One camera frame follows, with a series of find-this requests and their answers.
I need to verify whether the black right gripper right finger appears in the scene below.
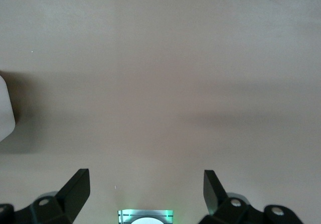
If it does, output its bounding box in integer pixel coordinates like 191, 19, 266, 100
197, 169, 304, 224

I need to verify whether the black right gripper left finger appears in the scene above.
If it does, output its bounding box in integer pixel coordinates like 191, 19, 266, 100
0, 168, 91, 224

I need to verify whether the white plastic box base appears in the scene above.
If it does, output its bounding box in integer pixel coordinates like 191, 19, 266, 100
0, 75, 17, 143

